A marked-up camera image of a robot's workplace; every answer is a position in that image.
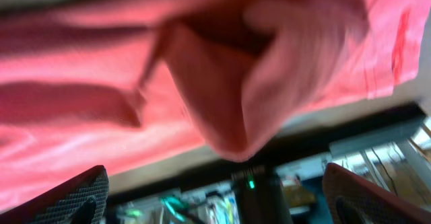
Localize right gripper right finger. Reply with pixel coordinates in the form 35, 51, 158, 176
323, 163, 430, 224

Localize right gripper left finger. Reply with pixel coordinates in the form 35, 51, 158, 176
1, 165, 109, 224

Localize red t-shirt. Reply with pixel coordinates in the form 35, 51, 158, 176
1, 0, 430, 209

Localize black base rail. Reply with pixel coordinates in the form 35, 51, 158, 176
107, 104, 426, 207

